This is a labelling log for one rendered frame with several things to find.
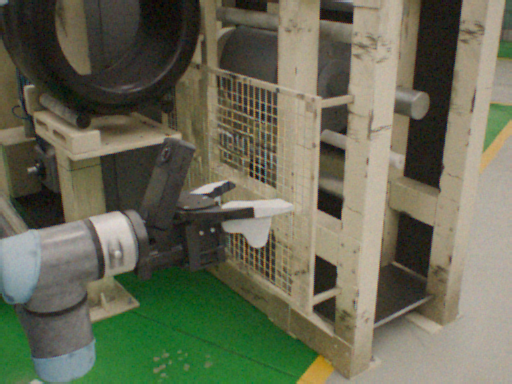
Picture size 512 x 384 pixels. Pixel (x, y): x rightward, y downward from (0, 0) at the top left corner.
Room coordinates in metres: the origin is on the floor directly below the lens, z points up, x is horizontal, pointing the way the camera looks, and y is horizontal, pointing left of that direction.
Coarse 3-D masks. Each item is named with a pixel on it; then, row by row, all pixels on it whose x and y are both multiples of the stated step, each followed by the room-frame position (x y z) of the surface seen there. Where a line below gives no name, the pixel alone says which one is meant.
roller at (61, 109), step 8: (40, 96) 1.95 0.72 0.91; (48, 96) 1.91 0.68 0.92; (48, 104) 1.87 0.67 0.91; (56, 104) 1.83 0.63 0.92; (64, 104) 1.80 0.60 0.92; (56, 112) 1.82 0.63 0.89; (64, 112) 1.76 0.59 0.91; (72, 112) 1.72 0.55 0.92; (80, 112) 1.71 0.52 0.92; (72, 120) 1.70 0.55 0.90; (80, 120) 1.68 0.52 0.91; (88, 120) 1.69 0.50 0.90
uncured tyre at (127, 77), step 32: (32, 0) 1.61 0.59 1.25; (160, 0) 2.10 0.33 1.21; (192, 0) 1.89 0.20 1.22; (0, 32) 1.75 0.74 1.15; (32, 32) 1.61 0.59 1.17; (160, 32) 2.10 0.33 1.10; (192, 32) 1.88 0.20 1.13; (32, 64) 1.62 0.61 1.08; (64, 64) 1.63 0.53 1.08; (128, 64) 2.05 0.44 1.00; (160, 64) 2.02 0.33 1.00; (64, 96) 1.66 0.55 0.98; (96, 96) 1.69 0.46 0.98; (128, 96) 1.74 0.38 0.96; (160, 96) 1.83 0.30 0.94
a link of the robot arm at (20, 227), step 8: (0, 192) 0.68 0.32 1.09; (0, 200) 0.67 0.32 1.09; (8, 200) 0.69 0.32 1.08; (0, 208) 0.67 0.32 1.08; (8, 208) 0.68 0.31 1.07; (0, 216) 0.66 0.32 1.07; (8, 216) 0.67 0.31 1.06; (16, 216) 0.69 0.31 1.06; (0, 224) 0.66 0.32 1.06; (8, 224) 0.67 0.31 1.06; (16, 224) 0.68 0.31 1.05; (24, 224) 0.69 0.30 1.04; (0, 232) 0.66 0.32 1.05; (8, 232) 0.66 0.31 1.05; (16, 232) 0.67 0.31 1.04; (24, 232) 0.68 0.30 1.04
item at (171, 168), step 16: (176, 144) 0.69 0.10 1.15; (192, 144) 0.70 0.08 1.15; (160, 160) 0.70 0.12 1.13; (176, 160) 0.68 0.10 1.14; (160, 176) 0.68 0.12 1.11; (176, 176) 0.67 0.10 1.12; (160, 192) 0.67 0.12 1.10; (176, 192) 0.67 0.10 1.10; (144, 208) 0.68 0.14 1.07; (160, 208) 0.66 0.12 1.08; (160, 224) 0.65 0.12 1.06
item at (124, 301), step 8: (120, 296) 2.13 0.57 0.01; (128, 296) 2.13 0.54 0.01; (112, 304) 2.07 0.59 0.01; (120, 304) 2.07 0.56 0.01; (128, 304) 2.07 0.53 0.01; (136, 304) 2.07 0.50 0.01; (96, 312) 2.01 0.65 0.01; (104, 312) 2.01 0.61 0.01; (112, 312) 2.01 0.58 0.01; (120, 312) 2.02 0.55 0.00; (96, 320) 1.96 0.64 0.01
